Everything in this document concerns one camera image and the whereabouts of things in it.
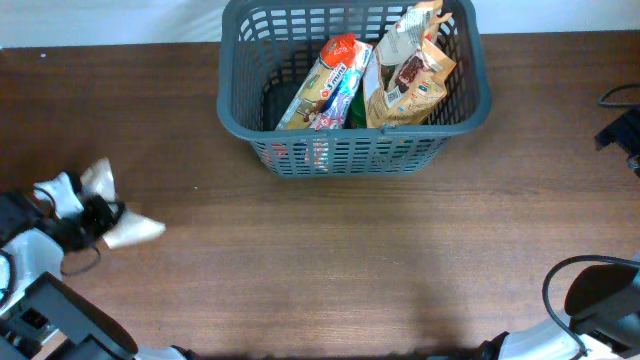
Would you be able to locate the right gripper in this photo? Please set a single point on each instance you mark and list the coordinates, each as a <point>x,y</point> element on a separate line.
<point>626,132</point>

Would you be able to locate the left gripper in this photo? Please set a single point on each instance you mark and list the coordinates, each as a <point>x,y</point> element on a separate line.
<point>94,204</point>

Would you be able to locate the white plastic bread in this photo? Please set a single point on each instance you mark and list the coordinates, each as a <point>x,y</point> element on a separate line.
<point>132,230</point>

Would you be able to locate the orange snack bag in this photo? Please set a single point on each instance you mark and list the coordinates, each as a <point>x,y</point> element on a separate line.
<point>405,79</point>

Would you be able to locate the colourful tissue multipack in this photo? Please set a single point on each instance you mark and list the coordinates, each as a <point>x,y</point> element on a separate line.
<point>344,59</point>

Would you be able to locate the orange noodle packet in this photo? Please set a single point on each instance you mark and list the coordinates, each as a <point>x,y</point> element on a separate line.
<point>295,116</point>

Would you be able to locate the green lid jar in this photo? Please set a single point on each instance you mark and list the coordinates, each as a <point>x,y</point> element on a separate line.
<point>357,113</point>

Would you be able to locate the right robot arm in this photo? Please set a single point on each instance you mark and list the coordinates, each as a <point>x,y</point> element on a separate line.
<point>599,319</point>

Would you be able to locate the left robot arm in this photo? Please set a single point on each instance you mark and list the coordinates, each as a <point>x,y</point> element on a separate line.
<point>38,228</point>

